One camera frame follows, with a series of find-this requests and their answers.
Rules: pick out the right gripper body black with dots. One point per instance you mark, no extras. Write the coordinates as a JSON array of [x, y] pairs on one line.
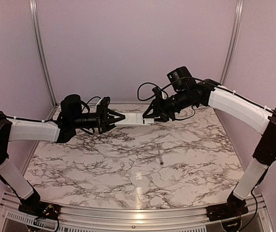
[[169, 105]]

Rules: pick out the white battery cover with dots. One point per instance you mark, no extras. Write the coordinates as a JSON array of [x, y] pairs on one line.
[[148, 121]]

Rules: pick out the left aluminium frame post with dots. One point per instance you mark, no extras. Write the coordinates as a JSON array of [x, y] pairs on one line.
[[41, 54]]

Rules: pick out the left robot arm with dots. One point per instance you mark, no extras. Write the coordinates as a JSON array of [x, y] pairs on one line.
[[17, 131]]

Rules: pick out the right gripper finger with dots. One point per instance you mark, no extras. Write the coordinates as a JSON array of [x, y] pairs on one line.
[[161, 118], [150, 111]]

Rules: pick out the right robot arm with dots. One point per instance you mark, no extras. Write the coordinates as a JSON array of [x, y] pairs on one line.
[[190, 91]]

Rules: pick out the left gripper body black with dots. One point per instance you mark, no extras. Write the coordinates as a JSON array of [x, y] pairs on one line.
[[99, 120]]

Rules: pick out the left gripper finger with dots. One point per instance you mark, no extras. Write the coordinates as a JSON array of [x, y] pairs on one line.
[[110, 123], [115, 116]]

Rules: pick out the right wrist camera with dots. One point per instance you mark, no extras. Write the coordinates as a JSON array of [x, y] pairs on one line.
[[159, 93]]

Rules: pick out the right aluminium frame post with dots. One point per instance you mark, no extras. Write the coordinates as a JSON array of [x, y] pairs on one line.
[[233, 40]]

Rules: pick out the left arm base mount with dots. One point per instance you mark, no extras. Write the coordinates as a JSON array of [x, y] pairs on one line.
[[41, 210]]

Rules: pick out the white remote control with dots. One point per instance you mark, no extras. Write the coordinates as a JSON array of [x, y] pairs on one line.
[[131, 119]]

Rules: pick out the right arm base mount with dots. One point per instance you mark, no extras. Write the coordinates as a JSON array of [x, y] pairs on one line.
[[226, 210]]

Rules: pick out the aluminium frame post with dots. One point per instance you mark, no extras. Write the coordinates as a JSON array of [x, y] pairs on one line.
[[41, 54], [233, 40]]

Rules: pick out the front aluminium rail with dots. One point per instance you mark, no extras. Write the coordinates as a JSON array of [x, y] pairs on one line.
[[86, 219]]

